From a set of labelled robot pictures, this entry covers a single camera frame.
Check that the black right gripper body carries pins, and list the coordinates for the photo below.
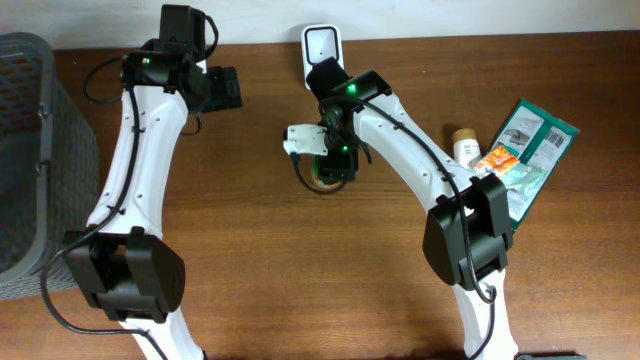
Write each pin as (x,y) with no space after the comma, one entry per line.
(339,142)

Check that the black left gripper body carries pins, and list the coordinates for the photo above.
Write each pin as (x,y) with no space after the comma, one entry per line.
(226,88)

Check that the green lid jar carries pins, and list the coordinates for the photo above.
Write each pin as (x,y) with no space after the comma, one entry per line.
(326,179)

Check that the white tube gold cap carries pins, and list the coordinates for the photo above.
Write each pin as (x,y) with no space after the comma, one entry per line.
(466,147)

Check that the orange snack packet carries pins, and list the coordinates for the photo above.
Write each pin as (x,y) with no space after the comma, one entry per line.
(499,162)

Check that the mint green snack pouch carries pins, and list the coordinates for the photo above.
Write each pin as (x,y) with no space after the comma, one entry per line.
(524,179)

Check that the green 3M gloves packet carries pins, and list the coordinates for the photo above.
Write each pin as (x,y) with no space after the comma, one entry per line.
(538,139)

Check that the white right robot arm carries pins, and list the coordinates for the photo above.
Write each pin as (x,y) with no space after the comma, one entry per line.
(468,230)

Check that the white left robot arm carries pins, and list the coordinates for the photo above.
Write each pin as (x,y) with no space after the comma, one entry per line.
(121,263)

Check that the white barcode scanner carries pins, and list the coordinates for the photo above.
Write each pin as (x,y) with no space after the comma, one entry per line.
(318,43)

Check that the grey plastic basket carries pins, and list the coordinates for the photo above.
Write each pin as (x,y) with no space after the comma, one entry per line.
(49,164)

